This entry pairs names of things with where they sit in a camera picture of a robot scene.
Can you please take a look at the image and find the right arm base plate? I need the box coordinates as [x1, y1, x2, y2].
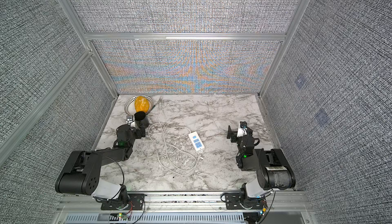
[220, 192, 267, 211]

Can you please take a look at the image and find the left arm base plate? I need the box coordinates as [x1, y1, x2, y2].
[101, 193, 145, 211]

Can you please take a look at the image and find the silver fork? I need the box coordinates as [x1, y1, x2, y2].
[149, 96, 163, 112]

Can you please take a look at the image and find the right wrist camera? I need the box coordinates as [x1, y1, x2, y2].
[237, 121, 248, 137]

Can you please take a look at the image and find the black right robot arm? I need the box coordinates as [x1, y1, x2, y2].
[224, 122, 296, 210]

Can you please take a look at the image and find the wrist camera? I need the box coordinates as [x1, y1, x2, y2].
[237, 121, 248, 137]
[126, 115, 135, 126]

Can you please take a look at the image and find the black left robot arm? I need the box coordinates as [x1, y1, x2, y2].
[55, 124, 147, 209]

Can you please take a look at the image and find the white patterned bowl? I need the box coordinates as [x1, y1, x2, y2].
[124, 95, 154, 115]

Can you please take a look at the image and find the grey slotted cable duct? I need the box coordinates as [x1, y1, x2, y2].
[64, 212, 245, 224]

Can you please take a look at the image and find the white blue power strip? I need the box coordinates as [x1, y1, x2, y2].
[188, 132, 205, 153]

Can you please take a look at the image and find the yellow mesh sponge ball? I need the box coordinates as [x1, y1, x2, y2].
[134, 96, 150, 113]

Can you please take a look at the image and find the aluminium rail frame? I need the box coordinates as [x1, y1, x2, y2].
[52, 190, 317, 224]

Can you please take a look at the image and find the black cup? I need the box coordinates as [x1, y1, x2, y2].
[134, 111, 150, 129]

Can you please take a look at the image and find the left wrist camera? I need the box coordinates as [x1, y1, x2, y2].
[126, 115, 135, 126]

